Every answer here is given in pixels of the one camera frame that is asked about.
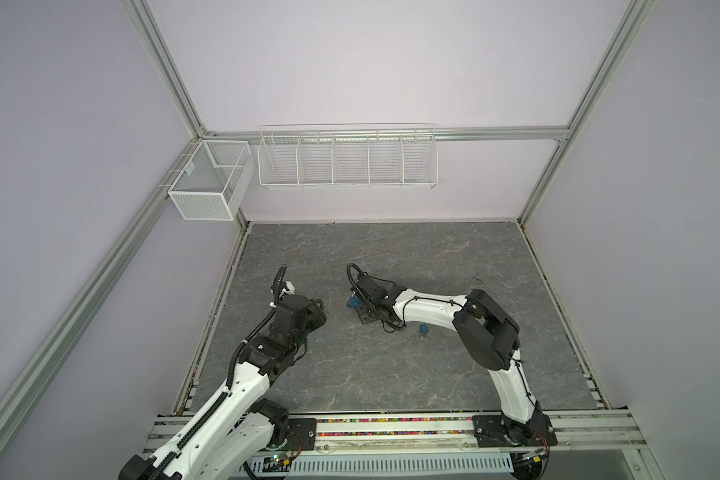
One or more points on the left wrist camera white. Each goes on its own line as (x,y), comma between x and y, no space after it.
(285,288)

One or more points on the white vented cable duct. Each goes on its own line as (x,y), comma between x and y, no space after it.
(407,465)

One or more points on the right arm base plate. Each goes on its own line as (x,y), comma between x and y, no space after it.
(501,431)

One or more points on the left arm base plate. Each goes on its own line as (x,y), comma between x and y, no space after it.
(296,434)

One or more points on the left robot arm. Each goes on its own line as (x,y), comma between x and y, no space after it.
(238,421)

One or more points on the white wire shelf basket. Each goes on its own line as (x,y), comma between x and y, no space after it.
(348,156)

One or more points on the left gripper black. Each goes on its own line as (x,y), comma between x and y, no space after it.
(316,313)

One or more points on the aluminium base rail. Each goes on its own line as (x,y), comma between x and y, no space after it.
(457,431)

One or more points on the large blue padlock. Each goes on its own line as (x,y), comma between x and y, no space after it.
(354,302)

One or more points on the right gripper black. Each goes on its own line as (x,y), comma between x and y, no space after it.
(363,317)

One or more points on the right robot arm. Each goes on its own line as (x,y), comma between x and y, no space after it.
(491,338)

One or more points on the white mesh box basket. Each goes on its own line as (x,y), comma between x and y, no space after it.
(213,181)

